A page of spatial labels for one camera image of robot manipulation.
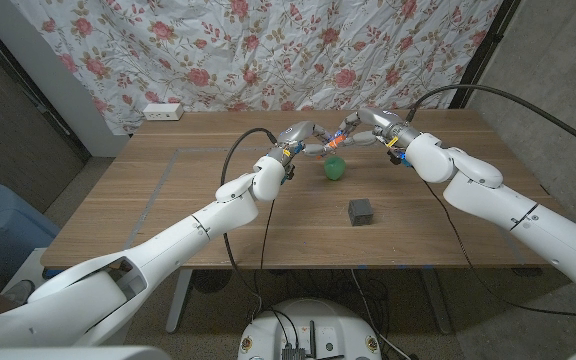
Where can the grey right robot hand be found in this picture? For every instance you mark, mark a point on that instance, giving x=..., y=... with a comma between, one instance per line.
x=383, y=125

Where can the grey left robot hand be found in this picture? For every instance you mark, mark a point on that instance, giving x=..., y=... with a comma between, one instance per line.
x=295, y=135

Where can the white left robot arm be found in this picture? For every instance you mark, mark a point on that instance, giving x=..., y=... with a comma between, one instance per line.
x=168, y=240

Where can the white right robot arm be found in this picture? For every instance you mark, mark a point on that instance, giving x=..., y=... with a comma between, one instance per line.
x=518, y=210

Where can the green ball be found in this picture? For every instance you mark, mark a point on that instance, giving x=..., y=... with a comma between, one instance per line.
x=335, y=169

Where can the dark grey block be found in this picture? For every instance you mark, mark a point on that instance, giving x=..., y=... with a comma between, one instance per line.
x=360, y=212

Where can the floral print backdrop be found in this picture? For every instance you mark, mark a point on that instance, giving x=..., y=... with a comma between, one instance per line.
x=268, y=50

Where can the black backdrop pole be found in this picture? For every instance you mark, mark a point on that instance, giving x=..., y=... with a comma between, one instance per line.
x=483, y=55

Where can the white power strip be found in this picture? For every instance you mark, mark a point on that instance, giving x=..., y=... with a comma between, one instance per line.
x=163, y=111

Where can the black round stand base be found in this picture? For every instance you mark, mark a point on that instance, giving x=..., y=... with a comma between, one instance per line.
x=211, y=281

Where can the grey metal table leg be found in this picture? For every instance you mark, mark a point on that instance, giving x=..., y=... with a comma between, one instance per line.
x=435, y=300
x=178, y=300

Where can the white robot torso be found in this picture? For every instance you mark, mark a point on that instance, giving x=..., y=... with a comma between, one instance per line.
x=310, y=325

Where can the black torso antenna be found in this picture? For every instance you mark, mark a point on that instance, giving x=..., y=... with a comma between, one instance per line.
x=312, y=340

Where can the blue plastic bin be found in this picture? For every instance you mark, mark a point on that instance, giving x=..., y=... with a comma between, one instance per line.
x=3, y=230

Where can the grey sneaker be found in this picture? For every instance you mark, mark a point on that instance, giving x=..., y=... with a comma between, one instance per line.
x=18, y=292

